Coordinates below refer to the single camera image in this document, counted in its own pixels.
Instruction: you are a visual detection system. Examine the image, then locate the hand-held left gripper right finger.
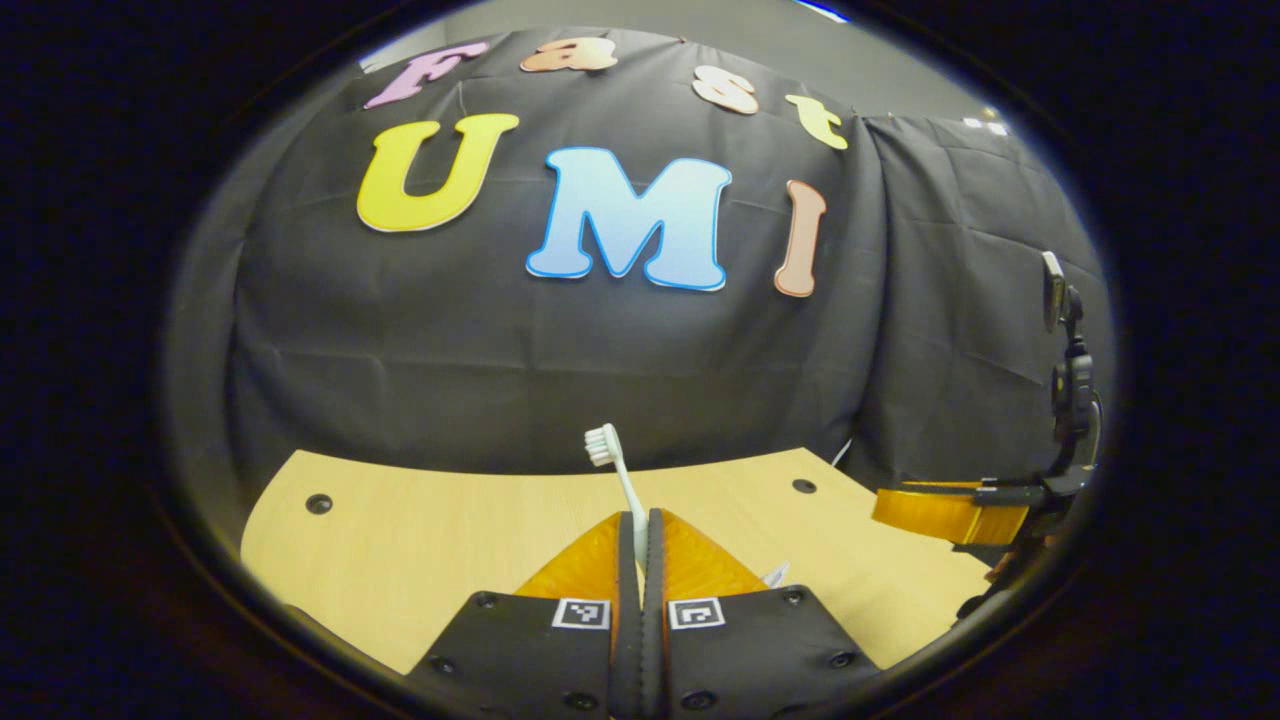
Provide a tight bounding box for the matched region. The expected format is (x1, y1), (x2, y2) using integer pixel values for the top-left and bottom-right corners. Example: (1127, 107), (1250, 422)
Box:
(641, 507), (882, 719)

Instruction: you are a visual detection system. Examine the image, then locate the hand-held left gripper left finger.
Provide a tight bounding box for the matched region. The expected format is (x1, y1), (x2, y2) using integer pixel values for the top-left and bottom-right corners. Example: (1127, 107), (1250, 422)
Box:
(405, 510), (642, 719)

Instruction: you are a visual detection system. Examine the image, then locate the white toothbrush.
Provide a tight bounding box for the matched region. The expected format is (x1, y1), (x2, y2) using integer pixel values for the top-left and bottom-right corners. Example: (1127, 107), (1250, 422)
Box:
(584, 422), (649, 561)

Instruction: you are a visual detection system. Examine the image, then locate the wooden desktop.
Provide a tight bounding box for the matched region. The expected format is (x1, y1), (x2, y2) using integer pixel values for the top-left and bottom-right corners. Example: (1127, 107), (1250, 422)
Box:
(240, 447), (993, 676)

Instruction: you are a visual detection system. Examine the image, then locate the black backdrop cloth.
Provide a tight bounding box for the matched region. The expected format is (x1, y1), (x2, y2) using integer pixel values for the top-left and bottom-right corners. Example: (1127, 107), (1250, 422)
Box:
(165, 28), (1111, 521)

